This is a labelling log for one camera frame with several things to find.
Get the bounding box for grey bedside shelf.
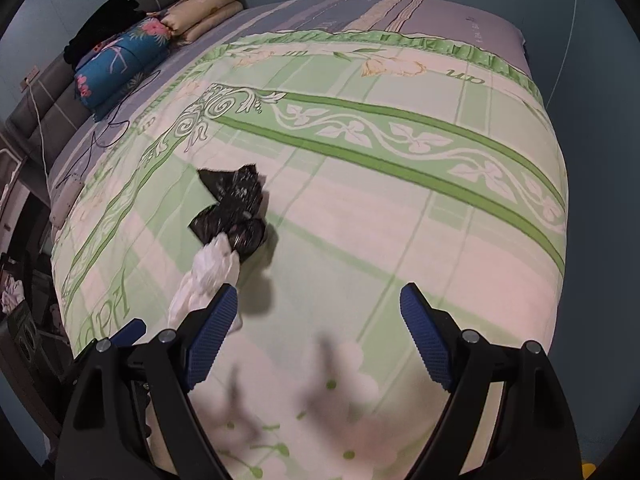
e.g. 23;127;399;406
1;129;72;444

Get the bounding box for blue floral folded blanket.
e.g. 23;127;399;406
75;18;171;120

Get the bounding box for black clothing pile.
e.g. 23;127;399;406
63;0;146;68

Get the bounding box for white charger cable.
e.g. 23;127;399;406
27;77;54;181

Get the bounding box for small black plastic bag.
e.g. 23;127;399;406
189;165;267;262

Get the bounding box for grey padded headboard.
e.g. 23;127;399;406
1;0;178;143

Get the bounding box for black cable on bed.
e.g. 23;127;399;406
52;62;166;196

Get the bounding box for white power strip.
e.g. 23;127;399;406
50;176;84;230

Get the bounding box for white tissue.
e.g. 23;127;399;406
168;233;241;328

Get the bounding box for wall power socket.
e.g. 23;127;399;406
20;66;39;92

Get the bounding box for bed with striped sheet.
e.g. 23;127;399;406
49;0;562;202

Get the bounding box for beige folded pillows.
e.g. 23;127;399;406
160;0;243;44

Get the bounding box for green floral quilt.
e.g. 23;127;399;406
49;28;572;480

